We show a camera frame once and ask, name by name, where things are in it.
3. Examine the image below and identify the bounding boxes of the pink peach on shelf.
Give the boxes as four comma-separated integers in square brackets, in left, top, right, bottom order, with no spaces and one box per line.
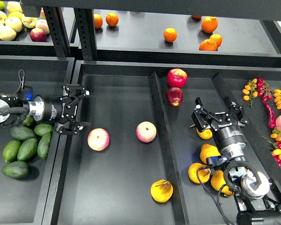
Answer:
[36,19,50,35]

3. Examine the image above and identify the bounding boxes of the black shelf post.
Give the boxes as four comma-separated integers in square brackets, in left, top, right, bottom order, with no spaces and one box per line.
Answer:
[43,6,71,57]
[74,8,98,61]

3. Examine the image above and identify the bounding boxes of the pink apple left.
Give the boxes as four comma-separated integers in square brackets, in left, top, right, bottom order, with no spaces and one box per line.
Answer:
[87,128,110,151]

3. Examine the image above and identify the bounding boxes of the dark red apple lower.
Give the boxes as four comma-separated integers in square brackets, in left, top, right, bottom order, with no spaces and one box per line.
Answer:
[166,87,184,106]

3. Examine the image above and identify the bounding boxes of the green avocado right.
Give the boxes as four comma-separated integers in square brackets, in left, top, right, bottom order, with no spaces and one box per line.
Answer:
[37,132,52,160]

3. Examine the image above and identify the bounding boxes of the orange on shelf front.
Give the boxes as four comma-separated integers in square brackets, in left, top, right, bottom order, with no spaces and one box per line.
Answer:
[199,39,218,51]

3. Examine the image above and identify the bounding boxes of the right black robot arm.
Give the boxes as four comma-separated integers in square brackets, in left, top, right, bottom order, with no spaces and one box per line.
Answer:
[192,96,281,225]

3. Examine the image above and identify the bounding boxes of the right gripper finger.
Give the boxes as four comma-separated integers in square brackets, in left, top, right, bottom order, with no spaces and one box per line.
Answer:
[191,97,225,133]
[224,95,249,127]

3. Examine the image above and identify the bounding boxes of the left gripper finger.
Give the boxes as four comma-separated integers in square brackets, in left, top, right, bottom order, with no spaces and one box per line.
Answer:
[55,113,90,135]
[62,84,89,109]

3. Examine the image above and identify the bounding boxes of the orange on shelf far left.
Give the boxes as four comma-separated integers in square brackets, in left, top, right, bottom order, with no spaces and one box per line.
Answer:
[93,14,103,29]

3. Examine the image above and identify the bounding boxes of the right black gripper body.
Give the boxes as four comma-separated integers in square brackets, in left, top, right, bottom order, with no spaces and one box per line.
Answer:
[211,124,247,154]

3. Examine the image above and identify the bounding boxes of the red chili pepper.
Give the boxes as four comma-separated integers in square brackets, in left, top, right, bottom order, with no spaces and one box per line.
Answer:
[262,96,276,129]

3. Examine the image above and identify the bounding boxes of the green avocado small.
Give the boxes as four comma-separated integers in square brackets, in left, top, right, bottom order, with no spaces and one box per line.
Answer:
[34,123,54,137]

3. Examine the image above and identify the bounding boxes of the green avocado top left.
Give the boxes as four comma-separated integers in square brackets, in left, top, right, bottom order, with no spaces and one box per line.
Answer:
[22,116,36,128]

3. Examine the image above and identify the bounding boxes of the black shelf post right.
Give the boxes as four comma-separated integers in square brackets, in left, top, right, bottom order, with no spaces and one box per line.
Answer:
[74,8,98,61]

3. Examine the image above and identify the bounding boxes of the black shelf post left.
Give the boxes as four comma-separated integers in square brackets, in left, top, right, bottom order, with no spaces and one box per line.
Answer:
[43,6,71,57]

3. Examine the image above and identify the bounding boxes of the red apple upper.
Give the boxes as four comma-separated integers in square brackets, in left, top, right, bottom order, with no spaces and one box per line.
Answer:
[167,68,188,89]

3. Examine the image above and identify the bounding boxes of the dark green avocado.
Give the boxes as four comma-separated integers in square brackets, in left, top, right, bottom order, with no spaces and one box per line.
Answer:
[10,126,36,141]
[1,161,30,179]

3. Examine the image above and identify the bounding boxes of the yellow pear upper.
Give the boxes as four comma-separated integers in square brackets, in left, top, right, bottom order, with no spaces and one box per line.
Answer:
[196,128,213,140]

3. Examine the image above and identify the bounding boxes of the yellow pear middle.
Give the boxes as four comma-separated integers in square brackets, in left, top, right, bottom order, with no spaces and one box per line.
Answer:
[200,143,221,164]

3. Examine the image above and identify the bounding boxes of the black centre tray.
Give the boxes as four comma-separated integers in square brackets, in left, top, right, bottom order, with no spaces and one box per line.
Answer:
[43,61,281,225]

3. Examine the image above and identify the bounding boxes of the pink apple centre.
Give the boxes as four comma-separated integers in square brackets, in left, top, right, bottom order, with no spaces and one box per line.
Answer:
[136,121,157,143]

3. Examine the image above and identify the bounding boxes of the pale yellow apple with stem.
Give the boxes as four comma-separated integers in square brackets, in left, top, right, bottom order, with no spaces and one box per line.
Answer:
[21,14,38,29]

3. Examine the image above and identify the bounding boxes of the pink apple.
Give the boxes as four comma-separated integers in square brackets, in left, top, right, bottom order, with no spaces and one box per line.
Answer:
[136,121,157,143]
[87,128,110,151]

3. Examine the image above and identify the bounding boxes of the yellow pear lower left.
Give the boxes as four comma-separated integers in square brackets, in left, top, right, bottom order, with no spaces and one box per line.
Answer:
[188,163,211,184]

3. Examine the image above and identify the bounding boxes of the orange cherry tomato vine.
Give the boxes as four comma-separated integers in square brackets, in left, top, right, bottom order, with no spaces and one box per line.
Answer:
[242,78,258,107]

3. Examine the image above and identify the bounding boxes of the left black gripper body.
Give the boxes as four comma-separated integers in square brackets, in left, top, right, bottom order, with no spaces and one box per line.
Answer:
[41,96,78,124]

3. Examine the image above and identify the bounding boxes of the red apple on shelf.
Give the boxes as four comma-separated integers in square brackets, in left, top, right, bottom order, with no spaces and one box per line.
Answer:
[30,28,47,42]

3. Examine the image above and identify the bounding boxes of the yellow pear with stem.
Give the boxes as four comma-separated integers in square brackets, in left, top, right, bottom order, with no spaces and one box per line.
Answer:
[150,180,173,203]

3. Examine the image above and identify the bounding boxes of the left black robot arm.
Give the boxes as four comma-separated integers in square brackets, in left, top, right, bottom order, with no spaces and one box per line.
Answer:
[0,69,90,135]

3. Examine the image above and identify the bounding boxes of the mixed cherry tomatoes lower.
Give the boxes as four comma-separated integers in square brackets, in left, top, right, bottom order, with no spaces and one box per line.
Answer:
[263,127,281,168]

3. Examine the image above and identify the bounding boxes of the black upper shelf tray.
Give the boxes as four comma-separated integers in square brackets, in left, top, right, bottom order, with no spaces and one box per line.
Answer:
[95,11,281,68]

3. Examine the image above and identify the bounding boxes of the red cherry tomato vine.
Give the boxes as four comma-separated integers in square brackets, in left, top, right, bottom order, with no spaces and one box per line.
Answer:
[257,78,273,102]

